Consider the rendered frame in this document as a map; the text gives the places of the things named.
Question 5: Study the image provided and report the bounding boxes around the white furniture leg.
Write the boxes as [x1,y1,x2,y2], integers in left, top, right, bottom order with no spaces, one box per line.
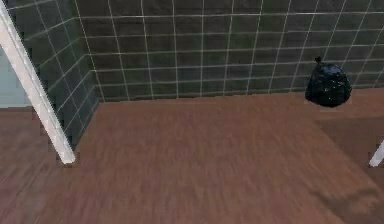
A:
[368,139,384,168]

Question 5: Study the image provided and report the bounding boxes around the black garbage bag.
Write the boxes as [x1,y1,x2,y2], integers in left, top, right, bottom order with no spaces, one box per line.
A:
[304,56,353,108]

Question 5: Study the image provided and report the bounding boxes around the white door frame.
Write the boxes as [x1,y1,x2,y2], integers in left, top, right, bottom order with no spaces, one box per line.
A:
[0,0,77,165]

